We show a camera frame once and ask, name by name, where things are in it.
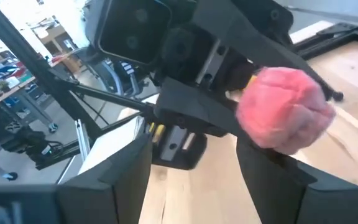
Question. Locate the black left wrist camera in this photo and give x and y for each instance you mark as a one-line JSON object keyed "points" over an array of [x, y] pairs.
{"points": [[132, 31]]}

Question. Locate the black floor device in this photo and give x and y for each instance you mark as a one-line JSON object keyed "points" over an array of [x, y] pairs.
{"points": [[30, 143]]}

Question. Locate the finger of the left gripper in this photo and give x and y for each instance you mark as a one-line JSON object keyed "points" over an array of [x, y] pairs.
{"points": [[197, 109], [244, 21]]}

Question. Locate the silver frame bracket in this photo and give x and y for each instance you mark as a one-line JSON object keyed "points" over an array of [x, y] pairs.
{"points": [[82, 140]]}

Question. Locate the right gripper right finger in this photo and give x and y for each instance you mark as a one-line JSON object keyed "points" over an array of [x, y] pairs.
{"points": [[275, 186]]}

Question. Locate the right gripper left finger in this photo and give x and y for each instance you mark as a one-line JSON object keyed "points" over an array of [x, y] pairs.
{"points": [[117, 193]]}

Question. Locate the pink raspberry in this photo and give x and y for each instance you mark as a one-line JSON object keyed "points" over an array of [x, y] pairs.
{"points": [[284, 109]]}

